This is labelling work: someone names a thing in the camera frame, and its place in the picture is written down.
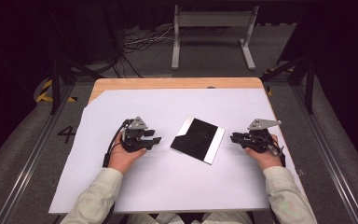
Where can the yellow black hazard tape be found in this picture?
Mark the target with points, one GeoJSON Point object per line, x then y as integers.
{"type": "Point", "coordinates": [270, 91]}
{"type": "Point", "coordinates": [45, 91]}

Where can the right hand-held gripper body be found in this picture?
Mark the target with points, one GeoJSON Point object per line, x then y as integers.
{"type": "Point", "coordinates": [258, 140]}

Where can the dark table grommet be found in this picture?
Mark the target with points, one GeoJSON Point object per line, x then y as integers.
{"type": "Point", "coordinates": [210, 87]}

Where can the black metal stand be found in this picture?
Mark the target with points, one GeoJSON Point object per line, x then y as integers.
{"type": "Point", "coordinates": [55, 84]}
{"type": "Point", "coordinates": [309, 84]}

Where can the person's right hand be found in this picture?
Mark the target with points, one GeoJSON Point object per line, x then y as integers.
{"type": "Point", "coordinates": [268, 158]}

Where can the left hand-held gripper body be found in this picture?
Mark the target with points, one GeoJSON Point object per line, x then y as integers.
{"type": "Point", "coordinates": [133, 137]}

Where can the silver photo frame black back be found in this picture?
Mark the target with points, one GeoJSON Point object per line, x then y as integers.
{"type": "Point", "coordinates": [199, 138]}

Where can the white table sheet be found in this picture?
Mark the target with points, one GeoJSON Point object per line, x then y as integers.
{"type": "Point", "coordinates": [174, 186]}

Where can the grey metal stand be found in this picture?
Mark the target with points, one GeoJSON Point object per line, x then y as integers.
{"type": "Point", "coordinates": [214, 19]}

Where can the wooden table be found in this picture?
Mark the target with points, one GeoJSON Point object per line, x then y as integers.
{"type": "Point", "coordinates": [167, 83]}

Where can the aluminium floor rail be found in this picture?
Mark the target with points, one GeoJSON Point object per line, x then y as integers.
{"type": "Point", "coordinates": [332, 161]}
{"type": "Point", "coordinates": [28, 168]}

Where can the person's left hand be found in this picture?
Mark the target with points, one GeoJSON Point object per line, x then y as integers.
{"type": "Point", "coordinates": [121, 158]}

